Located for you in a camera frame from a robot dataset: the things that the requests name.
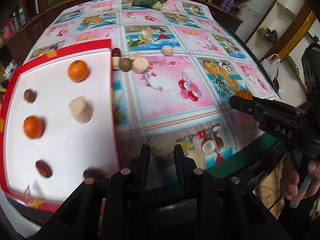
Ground orange tangerine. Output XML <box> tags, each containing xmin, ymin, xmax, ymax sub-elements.
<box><xmin>234</xmin><ymin>90</ymin><xmax>253</xmax><ymax>101</ymax></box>

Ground beige sugarcane chunk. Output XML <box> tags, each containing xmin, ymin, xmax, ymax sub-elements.
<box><xmin>68</xmin><ymin>96</ymin><xmax>93</xmax><ymax>124</ymax></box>
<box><xmin>149</xmin><ymin>134</ymin><xmax>176</xmax><ymax>159</ymax></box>

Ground person's right hand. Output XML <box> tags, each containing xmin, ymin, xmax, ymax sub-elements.
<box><xmin>280</xmin><ymin>155</ymin><xmax>319</xmax><ymax>202</ymax></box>

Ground dark date at tray bottom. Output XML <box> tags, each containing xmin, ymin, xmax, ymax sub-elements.
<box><xmin>83</xmin><ymin>168</ymin><xmax>105</xmax><ymax>180</ymax></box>

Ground white plastic bag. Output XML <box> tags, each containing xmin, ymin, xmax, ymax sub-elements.
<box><xmin>261</xmin><ymin>54</ymin><xmax>281</xmax><ymax>92</ymax></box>

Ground colourful fruit-print tablecloth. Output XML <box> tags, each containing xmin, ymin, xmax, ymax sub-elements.
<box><xmin>26</xmin><ymin>0</ymin><xmax>278</xmax><ymax>172</ymax></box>

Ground beige sugarcane chunk on tray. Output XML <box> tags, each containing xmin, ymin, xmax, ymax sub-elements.
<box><xmin>68</xmin><ymin>96</ymin><xmax>93</xmax><ymax>124</ymax></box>

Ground red-rimmed white tray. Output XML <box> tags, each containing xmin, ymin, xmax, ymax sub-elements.
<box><xmin>1</xmin><ymin>40</ymin><xmax>119</xmax><ymax>212</ymax></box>

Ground dark red date on tray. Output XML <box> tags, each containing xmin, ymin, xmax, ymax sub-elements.
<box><xmin>35</xmin><ymin>160</ymin><xmax>53</xmax><ymax>178</ymax></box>

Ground beige chunk far on cloth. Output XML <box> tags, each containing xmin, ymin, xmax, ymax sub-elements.
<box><xmin>161</xmin><ymin>45</ymin><xmax>174</xmax><ymax>56</ymax></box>

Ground purple bottles on cabinet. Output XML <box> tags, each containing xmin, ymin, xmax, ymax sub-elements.
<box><xmin>220</xmin><ymin>0</ymin><xmax>234</xmax><ymax>12</ymax></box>

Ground beige octagonal chunk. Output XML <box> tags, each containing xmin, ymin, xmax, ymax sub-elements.
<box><xmin>132</xmin><ymin>57</ymin><xmax>149</xmax><ymax>74</ymax></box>

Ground brown round fruit on cloth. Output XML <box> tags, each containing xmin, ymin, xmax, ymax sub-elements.
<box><xmin>119</xmin><ymin>58</ymin><xmax>133</xmax><ymax>72</ymax></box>

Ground orange tangerine lower tray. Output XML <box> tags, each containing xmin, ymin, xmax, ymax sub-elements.
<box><xmin>23</xmin><ymin>115</ymin><xmax>44</xmax><ymax>139</ymax></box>

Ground orange tangerine tray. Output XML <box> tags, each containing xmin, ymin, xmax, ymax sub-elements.
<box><xmin>68</xmin><ymin>60</ymin><xmax>89</xmax><ymax>82</ymax></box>
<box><xmin>23</xmin><ymin>115</ymin><xmax>44</xmax><ymax>139</ymax></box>

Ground beige chunk beside tray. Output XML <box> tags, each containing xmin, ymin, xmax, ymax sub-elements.
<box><xmin>112</xmin><ymin>56</ymin><xmax>120</xmax><ymax>70</ymax></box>

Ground beige chunk behind brown fruit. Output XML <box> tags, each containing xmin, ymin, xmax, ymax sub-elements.
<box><xmin>129</xmin><ymin>52</ymin><xmax>142</xmax><ymax>61</ymax></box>

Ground orange tangerine upper tray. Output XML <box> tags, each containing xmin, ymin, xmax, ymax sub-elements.
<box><xmin>68</xmin><ymin>60</ymin><xmax>89</xmax><ymax>82</ymax></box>

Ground dark red date by tray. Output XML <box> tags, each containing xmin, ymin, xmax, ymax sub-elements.
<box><xmin>112</xmin><ymin>48</ymin><xmax>121</xmax><ymax>57</ymax></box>

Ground brown round fruit on tray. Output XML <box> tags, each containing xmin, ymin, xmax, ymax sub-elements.
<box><xmin>24</xmin><ymin>89</ymin><xmax>37</xmax><ymax>103</ymax></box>

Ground green leafy vegetable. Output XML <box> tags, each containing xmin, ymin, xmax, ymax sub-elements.
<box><xmin>132</xmin><ymin>0</ymin><xmax>167</xmax><ymax>10</ymax></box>

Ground dark wooden side cabinet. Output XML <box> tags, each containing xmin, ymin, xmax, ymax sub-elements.
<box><xmin>1</xmin><ymin>0</ymin><xmax>53</xmax><ymax>65</ymax></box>

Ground wooden wall shelf unit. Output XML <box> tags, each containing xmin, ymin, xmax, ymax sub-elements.
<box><xmin>245</xmin><ymin>0</ymin><xmax>320</xmax><ymax>93</ymax></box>

